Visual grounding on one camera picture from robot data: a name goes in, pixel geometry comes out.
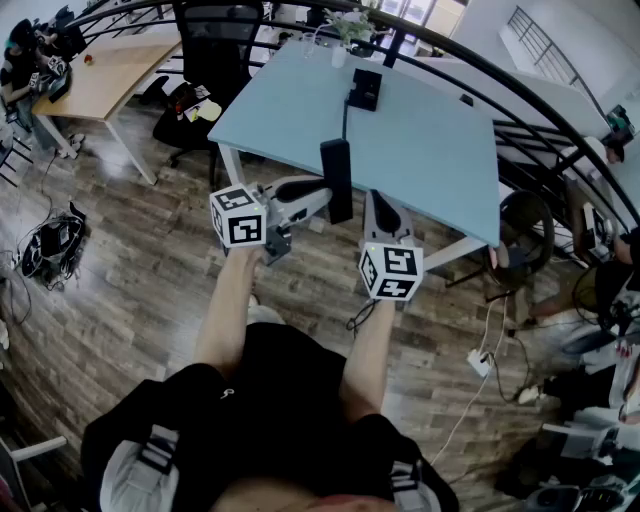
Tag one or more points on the wooden desk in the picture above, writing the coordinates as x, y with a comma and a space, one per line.
110, 80

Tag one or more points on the green plant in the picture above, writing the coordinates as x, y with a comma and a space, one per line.
352, 25

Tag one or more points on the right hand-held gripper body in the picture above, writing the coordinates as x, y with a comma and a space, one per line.
391, 270

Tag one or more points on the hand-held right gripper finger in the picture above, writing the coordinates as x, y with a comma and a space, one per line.
370, 215
404, 222

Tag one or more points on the black office chair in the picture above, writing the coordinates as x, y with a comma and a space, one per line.
215, 45

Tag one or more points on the white power strip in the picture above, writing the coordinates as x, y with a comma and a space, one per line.
480, 362

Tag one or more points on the person's black shirt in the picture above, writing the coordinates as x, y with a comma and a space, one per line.
280, 400

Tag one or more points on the person's right forearm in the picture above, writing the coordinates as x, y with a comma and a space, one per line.
367, 360

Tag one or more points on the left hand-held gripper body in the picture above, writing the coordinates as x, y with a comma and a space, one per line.
239, 216

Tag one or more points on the clear drinking glass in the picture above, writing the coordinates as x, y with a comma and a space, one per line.
308, 46

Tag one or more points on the small black block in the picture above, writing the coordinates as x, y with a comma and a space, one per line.
466, 100

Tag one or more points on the black telephone handset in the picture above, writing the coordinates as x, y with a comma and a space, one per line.
336, 175

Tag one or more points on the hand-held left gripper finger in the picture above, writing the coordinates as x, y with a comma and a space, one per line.
305, 178
315, 204

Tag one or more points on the yellow item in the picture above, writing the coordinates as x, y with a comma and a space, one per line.
209, 111

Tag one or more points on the black rectangular box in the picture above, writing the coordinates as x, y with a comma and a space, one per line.
366, 89

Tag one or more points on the white vase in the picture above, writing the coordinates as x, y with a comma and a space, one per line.
338, 56

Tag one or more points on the person's left forearm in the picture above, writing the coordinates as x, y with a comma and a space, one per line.
227, 310

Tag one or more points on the round brown stool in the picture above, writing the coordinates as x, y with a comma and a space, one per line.
525, 235

